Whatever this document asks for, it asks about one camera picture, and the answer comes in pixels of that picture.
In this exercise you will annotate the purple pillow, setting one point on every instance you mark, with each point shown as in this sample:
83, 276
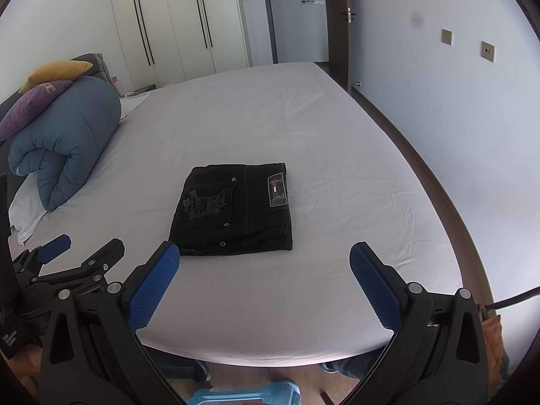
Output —
29, 101

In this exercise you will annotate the hallway switch panel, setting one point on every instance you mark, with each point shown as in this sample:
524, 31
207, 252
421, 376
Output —
312, 2

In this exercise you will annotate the light blue plastic stool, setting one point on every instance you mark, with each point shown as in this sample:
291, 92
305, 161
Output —
253, 394

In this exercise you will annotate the black denim pants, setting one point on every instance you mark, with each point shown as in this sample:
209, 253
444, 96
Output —
228, 219

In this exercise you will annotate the blue rolled duvet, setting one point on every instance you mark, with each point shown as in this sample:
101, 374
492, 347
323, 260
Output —
67, 135

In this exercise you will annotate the bed with white sheet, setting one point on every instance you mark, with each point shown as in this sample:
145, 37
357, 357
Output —
295, 135

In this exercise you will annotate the brass wall socket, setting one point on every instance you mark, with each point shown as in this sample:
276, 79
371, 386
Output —
488, 51
447, 37

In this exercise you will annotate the brown door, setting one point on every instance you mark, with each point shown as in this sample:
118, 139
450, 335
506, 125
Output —
337, 42

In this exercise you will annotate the white pillow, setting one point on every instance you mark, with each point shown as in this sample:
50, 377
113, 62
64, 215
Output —
25, 215
135, 103

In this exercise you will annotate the yellow pillow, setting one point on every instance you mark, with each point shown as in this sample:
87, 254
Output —
55, 71

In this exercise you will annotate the person's right leg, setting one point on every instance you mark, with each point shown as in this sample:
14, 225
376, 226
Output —
358, 367

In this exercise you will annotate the cream wardrobe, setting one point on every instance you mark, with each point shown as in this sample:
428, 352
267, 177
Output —
177, 21

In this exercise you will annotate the dark nightstand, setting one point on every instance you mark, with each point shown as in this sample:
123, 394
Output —
145, 89

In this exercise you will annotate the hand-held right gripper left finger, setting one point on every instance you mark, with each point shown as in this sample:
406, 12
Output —
154, 287

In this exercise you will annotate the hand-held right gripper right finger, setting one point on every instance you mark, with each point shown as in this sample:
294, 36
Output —
373, 287

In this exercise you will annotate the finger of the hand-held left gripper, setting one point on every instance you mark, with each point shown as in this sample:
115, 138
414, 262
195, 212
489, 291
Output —
107, 257
52, 248

